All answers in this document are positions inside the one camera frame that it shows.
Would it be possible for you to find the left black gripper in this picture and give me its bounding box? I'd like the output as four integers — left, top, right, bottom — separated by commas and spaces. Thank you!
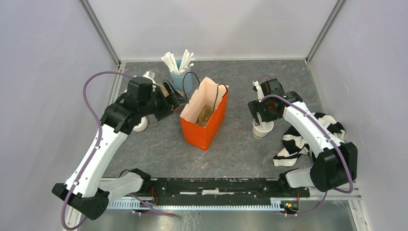
140, 79, 189, 121

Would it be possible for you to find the white paper coffee cup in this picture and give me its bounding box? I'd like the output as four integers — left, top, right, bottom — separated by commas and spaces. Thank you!
253, 125, 273, 139

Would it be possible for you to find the orange paper bag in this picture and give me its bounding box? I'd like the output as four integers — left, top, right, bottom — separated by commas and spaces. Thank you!
180, 77, 229, 151

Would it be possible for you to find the brown cardboard cup carrier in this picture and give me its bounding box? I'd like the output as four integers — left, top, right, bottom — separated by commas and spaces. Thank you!
195, 106, 215, 128

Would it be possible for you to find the white plastic cup lid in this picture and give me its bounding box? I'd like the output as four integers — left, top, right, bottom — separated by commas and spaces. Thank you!
253, 120, 274, 133

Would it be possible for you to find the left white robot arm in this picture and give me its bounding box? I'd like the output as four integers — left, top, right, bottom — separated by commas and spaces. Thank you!
52, 77, 187, 220

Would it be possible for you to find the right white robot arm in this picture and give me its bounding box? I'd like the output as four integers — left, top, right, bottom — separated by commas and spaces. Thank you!
248, 75, 357, 196

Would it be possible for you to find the blue straw holder cup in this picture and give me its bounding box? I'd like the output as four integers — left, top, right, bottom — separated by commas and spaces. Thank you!
169, 67, 193, 92

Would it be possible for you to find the black white striped cloth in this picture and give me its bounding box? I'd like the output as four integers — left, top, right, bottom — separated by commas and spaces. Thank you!
273, 113, 345, 167

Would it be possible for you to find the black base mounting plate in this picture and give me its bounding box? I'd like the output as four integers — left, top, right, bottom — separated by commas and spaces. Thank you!
131, 168, 310, 206

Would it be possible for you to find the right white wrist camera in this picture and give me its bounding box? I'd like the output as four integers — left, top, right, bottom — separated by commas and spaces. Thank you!
253, 80, 264, 102

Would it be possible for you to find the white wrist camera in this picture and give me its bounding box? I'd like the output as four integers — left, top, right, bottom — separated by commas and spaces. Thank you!
134, 70, 156, 84
253, 80, 264, 102

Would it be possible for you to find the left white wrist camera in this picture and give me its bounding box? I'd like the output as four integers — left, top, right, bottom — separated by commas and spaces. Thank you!
134, 70, 156, 84

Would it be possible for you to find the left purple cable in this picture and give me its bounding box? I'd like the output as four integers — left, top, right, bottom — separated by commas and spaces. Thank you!
60, 71, 179, 231

